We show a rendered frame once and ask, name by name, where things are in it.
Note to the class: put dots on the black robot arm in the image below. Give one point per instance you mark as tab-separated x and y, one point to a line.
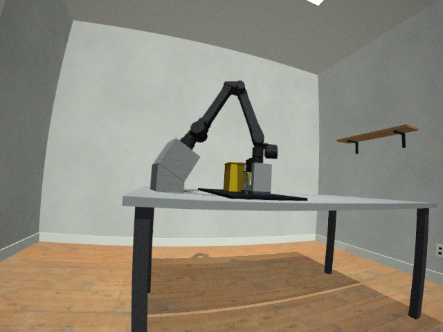
199	129

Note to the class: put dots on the olive yellow open-top bin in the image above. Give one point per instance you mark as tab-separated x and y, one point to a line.
233	176

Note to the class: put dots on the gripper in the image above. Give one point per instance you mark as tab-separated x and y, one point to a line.
247	173

